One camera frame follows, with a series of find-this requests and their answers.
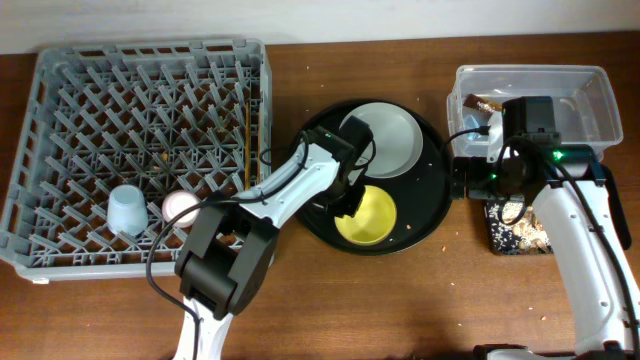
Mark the pink plastic cup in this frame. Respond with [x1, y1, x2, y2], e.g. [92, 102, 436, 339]
[161, 190, 200, 228]

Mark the clear plastic waste bin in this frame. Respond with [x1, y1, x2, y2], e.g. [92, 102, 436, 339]
[447, 64, 623, 159]

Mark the round black serving tray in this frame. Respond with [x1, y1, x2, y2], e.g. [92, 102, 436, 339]
[297, 100, 452, 256]

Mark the yellow bowl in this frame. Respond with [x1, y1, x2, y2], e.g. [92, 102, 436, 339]
[334, 185, 397, 246]

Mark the grey round plate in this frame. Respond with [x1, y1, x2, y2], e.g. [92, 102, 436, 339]
[340, 102, 423, 179]

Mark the grey plastic dishwasher rack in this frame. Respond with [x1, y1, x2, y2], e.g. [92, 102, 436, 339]
[1, 39, 272, 284]

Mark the black rectangular waste tray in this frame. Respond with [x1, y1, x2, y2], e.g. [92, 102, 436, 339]
[484, 166, 632, 256]

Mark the light blue plastic cup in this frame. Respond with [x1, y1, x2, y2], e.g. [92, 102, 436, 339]
[107, 185, 148, 237]

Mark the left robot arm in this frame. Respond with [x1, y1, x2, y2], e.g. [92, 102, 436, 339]
[174, 117, 373, 359]

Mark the wooden chopstick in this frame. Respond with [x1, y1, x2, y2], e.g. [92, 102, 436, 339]
[256, 105, 263, 185]
[244, 100, 251, 190]

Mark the food scraps pile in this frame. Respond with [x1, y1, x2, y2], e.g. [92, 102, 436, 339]
[485, 202, 552, 256]

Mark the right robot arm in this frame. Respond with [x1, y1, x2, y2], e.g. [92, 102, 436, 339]
[445, 95, 639, 359]

